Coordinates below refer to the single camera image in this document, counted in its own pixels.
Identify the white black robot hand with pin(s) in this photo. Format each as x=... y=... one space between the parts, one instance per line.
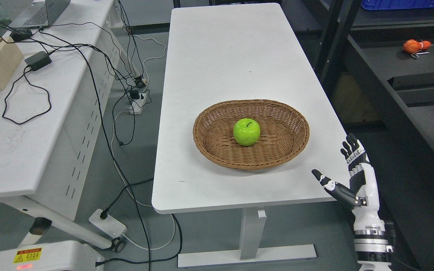
x=362 y=196

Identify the green apple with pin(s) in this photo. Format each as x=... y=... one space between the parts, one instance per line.
x=246 y=131

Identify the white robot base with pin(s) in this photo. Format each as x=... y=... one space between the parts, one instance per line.
x=53 y=256

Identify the black metal shelf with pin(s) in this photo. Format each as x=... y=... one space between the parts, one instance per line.
x=399 y=85

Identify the orange object on shelf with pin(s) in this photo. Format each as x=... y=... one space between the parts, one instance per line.
x=413 y=46

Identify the brown wicker basket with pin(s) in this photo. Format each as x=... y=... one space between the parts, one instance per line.
x=284 y=133

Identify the white table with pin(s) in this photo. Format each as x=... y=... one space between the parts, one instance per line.
x=278 y=218

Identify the blue plastic bin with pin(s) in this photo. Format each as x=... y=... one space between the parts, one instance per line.
x=380 y=5

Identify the white power strip far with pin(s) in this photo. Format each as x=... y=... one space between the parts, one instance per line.
x=136 y=105

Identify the white power strip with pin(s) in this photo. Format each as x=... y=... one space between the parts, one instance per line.
x=136 y=105
x=112 y=227

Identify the white power strip near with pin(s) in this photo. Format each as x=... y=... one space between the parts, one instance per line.
x=112 y=227

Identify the white side desk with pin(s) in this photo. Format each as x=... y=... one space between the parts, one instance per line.
x=50 y=120

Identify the black power adapter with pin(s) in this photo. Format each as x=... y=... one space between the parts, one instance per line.
x=38 y=60

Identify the grey laptop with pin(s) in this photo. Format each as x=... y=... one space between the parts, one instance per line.
x=40 y=14

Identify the black computer mouse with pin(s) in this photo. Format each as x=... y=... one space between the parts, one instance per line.
x=19 y=35

